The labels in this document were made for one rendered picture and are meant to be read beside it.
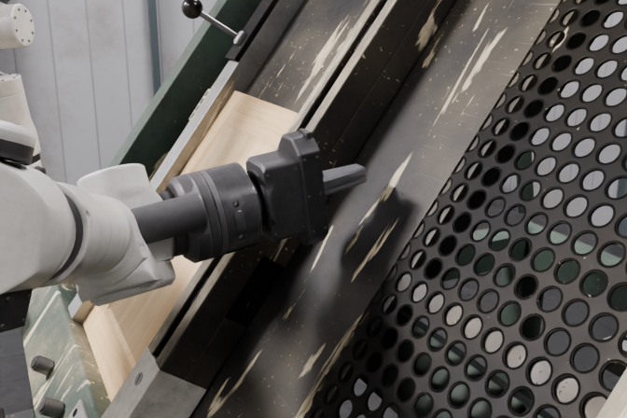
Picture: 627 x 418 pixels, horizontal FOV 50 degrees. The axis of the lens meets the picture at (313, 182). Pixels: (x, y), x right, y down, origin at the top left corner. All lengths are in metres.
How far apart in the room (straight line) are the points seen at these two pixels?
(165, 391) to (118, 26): 3.44
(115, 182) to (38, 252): 0.23
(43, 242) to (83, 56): 3.73
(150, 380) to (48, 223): 0.44
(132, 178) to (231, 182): 0.09
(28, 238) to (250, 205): 0.28
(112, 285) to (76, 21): 3.59
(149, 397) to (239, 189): 0.30
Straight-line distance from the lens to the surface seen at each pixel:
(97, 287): 0.59
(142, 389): 0.85
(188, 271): 1.01
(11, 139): 0.42
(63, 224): 0.45
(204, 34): 1.45
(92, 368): 1.12
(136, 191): 0.65
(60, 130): 4.20
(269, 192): 0.68
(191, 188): 0.65
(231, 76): 1.21
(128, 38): 4.16
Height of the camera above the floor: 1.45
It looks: 16 degrees down
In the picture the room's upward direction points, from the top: straight up
